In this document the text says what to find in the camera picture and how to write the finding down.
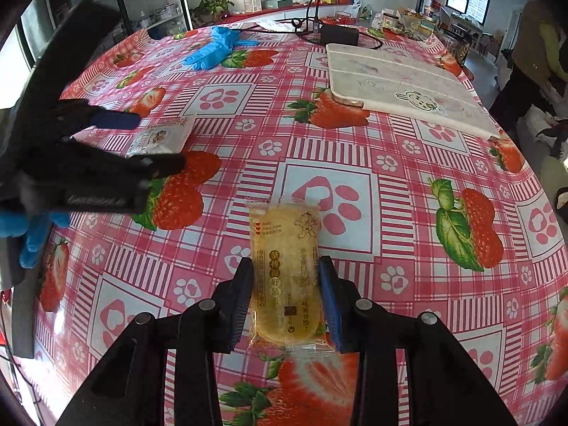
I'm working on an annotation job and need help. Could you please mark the white clear snack packet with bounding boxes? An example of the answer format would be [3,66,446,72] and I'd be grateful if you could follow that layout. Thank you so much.
[125,115,196,157]

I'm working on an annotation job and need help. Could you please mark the yellow biscuit packet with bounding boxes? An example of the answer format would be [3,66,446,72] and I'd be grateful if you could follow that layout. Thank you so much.
[249,203,324,349]

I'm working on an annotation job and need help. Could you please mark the blue gloved left hand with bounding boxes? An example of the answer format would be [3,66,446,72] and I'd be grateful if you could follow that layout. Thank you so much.
[1,211,70,269]

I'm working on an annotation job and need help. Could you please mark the blue rubber gloves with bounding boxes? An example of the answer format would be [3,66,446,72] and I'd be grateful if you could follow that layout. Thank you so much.
[182,26,258,70]

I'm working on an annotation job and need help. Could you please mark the potted green plant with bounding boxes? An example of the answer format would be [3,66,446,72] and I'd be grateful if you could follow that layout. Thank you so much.
[192,0,234,23]

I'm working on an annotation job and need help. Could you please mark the strawberry pattern tablecloth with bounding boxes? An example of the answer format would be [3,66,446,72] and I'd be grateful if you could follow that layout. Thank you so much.
[25,29,567,425]

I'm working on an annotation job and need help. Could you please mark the black power adapter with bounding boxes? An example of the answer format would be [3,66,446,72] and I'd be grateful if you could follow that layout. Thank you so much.
[319,24,359,46]

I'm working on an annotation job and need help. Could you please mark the white folded mat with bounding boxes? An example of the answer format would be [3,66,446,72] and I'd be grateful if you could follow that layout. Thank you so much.
[326,43,498,140]

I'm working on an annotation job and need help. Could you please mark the person in brown vest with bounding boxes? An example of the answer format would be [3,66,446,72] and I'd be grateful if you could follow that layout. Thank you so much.
[489,0,567,133]

